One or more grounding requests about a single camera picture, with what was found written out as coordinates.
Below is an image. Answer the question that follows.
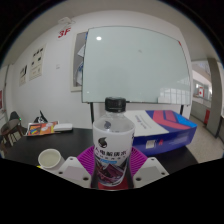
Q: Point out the blue and white cardboard box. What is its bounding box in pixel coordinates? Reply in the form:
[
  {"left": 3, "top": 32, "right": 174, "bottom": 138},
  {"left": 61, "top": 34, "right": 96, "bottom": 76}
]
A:
[{"left": 123, "top": 109, "right": 199, "bottom": 157}]

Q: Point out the whiteboard on black stand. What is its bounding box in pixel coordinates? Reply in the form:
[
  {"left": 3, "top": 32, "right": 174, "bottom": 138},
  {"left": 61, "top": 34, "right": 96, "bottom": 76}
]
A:
[{"left": 81, "top": 25, "right": 193, "bottom": 130}]

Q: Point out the white flat case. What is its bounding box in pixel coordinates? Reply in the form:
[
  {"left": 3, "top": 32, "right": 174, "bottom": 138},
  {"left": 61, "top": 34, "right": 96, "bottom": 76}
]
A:
[{"left": 53, "top": 123, "right": 74, "bottom": 133}]

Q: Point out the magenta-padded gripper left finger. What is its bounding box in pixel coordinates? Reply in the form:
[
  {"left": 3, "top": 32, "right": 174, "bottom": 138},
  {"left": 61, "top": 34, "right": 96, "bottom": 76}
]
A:
[{"left": 54, "top": 144, "right": 98, "bottom": 190}]

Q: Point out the white mug with yellow handle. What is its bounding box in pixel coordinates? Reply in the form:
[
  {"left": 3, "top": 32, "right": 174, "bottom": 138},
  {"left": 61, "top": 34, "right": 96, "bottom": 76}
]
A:
[{"left": 37, "top": 148, "right": 66, "bottom": 173}]

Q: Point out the small white wall poster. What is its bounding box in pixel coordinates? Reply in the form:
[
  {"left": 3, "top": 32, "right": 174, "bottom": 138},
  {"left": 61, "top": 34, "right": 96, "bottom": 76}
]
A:
[{"left": 18, "top": 64, "right": 29, "bottom": 87}]

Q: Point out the clear bottle with white label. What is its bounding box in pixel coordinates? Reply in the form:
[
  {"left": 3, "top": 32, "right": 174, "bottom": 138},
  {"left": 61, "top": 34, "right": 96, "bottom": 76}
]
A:
[{"left": 92, "top": 96, "right": 136, "bottom": 188}]

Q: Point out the colourful flat book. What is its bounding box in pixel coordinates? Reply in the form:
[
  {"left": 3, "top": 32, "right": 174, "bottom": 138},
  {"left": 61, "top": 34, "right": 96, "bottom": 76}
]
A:
[{"left": 25, "top": 120, "right": 61, "bottom": 137}]

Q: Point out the framed notice board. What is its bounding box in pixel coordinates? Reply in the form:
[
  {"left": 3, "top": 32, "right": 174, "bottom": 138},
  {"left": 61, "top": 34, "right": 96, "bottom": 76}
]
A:
[{"left": 70, "top": 31, "right": 89, "bottom": 93}]

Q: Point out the red wall sign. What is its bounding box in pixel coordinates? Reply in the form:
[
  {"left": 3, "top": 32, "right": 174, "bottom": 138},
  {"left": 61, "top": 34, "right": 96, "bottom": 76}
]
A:
[{"left": 57, "top": 28, "right": 72, "bottom": 39}]

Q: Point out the dark chair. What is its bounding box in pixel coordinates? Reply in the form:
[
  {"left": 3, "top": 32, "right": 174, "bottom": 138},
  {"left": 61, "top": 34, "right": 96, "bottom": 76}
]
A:
[{"left": 0, "top": 111, "right": 28, "bottom": 148}]

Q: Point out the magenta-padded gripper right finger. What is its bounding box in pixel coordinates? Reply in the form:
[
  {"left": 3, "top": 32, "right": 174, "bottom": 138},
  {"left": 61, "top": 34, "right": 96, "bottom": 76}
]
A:
[{"left": 128, "top": 145, "right": 171, "bottom": 189}]

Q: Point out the small black desk object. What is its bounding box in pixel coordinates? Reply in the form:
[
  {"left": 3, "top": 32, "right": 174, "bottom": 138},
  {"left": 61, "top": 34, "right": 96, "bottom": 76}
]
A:
[{"left": 33, "top": 110, "right": 50, "bottom": 124}]

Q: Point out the large white wall poster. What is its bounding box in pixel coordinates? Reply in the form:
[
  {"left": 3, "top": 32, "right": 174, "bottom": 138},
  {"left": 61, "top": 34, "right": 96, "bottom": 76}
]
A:
[{"left": 28, "top": 44, "right": 47, "bottom": 81}]

